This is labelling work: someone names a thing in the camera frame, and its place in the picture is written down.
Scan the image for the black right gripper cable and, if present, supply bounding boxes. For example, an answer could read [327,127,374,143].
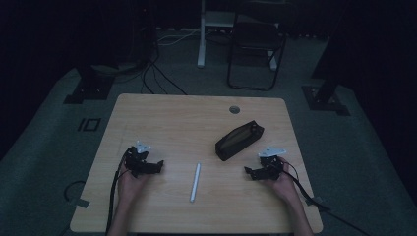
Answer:
[278,158,373,236]

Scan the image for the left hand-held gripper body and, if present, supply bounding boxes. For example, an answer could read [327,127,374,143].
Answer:
[124,140,157,178]

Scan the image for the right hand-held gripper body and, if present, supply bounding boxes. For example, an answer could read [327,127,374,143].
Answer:
[257,146,287,181]

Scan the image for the black folding chair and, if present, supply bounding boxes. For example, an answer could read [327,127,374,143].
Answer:
[226,1,288,92]

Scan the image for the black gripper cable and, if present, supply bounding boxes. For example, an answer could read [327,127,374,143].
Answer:
[104,147,133,236]
[278,158,373,236]

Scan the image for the black floor cable loop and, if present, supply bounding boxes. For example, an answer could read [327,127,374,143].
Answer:
[63,179,87,204]

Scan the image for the person's left hand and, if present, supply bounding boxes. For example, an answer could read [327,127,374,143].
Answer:
[117,162,149,205]

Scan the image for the black stand base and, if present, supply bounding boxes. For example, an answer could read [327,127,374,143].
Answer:
[63,64,116,105]
[301,70,351,117]

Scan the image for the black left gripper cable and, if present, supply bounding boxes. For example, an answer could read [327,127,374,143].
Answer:
[104,147,133,236]

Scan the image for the white floor cable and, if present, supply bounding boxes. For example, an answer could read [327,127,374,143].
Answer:
[156,28,202,47]

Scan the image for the white pen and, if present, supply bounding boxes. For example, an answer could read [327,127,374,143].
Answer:
[189,162,202,204]

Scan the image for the black pencil case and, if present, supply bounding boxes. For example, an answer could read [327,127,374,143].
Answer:
[214,120,266,162]

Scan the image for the black floor cables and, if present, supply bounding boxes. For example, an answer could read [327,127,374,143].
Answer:
[140,53,189,96]

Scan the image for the person's right hand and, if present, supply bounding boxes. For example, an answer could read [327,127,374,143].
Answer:
[262,160,299,206]

